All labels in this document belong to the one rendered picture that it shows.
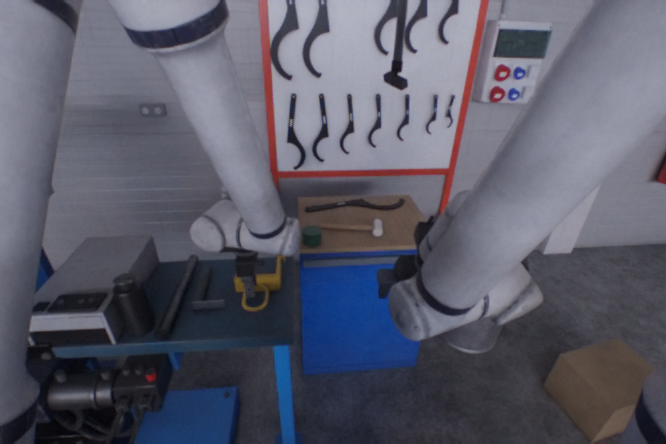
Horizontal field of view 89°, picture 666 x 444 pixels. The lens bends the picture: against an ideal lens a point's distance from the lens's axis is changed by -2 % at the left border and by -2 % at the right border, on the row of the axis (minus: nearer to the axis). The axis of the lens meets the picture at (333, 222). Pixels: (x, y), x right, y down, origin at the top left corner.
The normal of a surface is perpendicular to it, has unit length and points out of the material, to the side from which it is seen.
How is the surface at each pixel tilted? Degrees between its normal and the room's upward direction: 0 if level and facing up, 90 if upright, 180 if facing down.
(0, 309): 89
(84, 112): 90
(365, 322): 90
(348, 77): 90
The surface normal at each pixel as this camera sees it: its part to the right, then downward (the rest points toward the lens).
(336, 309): 0.11, 0.50
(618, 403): 0.02, -0.86
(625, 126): -0.14, 0.74
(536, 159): -0.82, 0.34
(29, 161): 0.97, 0.14
